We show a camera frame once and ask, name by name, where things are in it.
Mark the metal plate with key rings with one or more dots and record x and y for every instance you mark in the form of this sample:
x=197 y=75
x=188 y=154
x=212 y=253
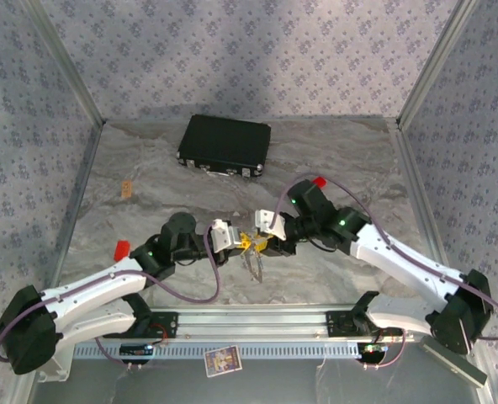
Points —
x=255 y=269

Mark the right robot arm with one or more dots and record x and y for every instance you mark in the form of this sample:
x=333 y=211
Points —
x=400 y=261

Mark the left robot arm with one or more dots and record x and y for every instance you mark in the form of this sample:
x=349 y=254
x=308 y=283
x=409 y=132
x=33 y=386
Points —
x=93 y=286

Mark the red toy brick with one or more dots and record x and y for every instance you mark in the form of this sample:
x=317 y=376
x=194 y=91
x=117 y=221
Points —
x=319 y=182

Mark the red plastic block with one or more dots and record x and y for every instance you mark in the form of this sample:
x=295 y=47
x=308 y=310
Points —
x=122 y=250

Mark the black hard case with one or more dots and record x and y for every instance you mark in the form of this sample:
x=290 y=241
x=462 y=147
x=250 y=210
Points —
x=226 y=143

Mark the colourful picture card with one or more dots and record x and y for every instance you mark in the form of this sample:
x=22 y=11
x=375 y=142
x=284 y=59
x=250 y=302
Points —
x=223 y=361

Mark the small black circuit board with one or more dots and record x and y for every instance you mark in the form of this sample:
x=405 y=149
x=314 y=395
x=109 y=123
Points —
x=136 y=349
x=373 y=349

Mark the grey metal bar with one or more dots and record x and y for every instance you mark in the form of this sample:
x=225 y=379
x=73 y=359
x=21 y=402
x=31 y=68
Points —
x=455 y=364

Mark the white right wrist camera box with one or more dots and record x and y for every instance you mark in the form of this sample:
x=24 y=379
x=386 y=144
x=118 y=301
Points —
x=270 y=223

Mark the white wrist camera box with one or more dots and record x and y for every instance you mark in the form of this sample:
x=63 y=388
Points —
x=226 y=235
x=270 y=223

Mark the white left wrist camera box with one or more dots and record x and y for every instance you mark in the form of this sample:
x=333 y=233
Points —
x=226 y=235

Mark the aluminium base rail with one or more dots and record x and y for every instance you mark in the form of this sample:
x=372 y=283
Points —
x=253 y=324

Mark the aluminium side rail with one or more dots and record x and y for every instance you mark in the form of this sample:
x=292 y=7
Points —
x=81 y=189
x=417 y=189

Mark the grey plastic bracket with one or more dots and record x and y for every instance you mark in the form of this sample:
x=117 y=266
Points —
x=61 y=370

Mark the aluminium frame post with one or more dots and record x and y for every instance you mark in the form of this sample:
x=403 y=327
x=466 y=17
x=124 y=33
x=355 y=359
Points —
x=436 y=63
x=66 y=63

